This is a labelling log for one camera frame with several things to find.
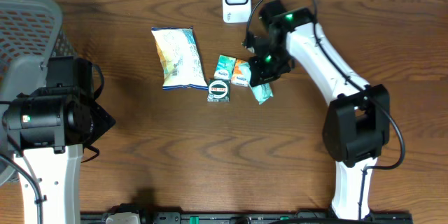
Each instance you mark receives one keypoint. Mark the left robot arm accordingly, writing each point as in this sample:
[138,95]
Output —
[48,132]

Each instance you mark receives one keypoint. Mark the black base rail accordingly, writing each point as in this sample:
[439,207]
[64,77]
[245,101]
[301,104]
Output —
[254,218]

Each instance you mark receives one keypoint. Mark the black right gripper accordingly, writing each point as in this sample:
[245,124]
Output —
[259,75]

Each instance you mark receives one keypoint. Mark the orange tissue pack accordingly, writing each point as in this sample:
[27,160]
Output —
[241,73]

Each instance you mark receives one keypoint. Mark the grey plastic mesh basket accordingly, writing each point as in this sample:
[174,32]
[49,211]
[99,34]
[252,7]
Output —
[31,35]

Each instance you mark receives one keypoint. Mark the dark green round-label box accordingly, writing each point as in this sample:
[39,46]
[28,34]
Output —
[218,91]

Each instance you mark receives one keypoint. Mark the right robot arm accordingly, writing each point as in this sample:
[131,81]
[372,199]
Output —
[355,127]

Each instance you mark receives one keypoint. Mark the white teal package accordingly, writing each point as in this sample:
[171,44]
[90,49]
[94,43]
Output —
[179,57]

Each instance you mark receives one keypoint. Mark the teal tissue pack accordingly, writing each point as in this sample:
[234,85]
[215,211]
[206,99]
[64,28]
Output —
[224,68]

